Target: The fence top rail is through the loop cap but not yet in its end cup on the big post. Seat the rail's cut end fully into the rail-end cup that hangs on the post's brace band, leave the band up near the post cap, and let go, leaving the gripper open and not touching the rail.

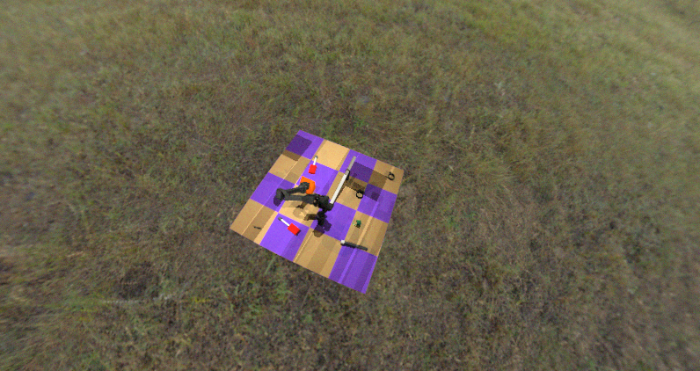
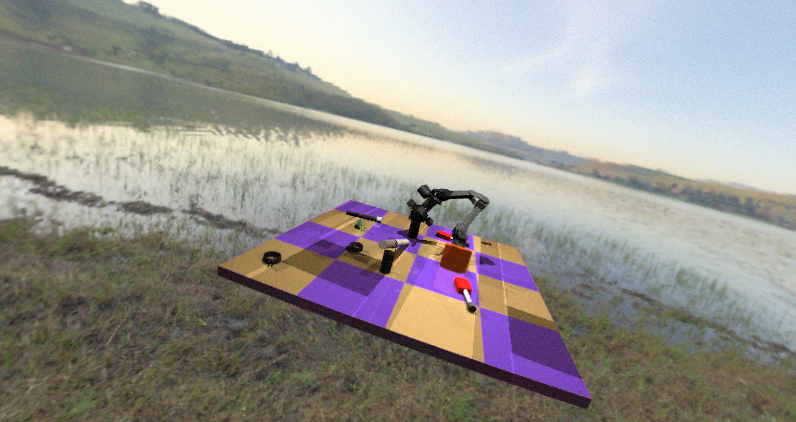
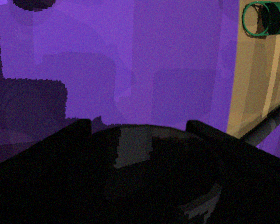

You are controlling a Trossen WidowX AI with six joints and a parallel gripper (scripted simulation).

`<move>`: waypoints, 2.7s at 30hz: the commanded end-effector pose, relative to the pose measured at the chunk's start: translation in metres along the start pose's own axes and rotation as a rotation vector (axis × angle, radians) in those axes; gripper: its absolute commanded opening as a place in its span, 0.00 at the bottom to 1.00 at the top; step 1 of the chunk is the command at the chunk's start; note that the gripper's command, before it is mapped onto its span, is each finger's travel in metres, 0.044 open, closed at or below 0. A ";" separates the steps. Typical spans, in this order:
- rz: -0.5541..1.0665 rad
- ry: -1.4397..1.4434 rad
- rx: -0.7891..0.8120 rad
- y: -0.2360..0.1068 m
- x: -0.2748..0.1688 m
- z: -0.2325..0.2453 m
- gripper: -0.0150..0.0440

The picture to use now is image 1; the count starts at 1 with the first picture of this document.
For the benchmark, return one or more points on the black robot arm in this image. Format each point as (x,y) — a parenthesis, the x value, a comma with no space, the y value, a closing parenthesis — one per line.
(302,188)

